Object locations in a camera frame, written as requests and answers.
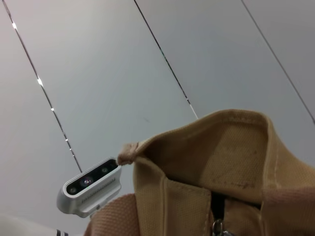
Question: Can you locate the khaki canvas food bag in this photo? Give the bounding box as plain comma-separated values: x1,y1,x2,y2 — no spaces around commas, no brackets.
83,109,315,236

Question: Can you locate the silver metal zipper pull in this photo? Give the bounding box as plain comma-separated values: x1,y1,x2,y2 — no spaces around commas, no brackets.
212,219,232,236

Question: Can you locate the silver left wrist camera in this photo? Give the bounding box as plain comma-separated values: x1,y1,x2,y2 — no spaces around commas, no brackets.
56,157,123,218

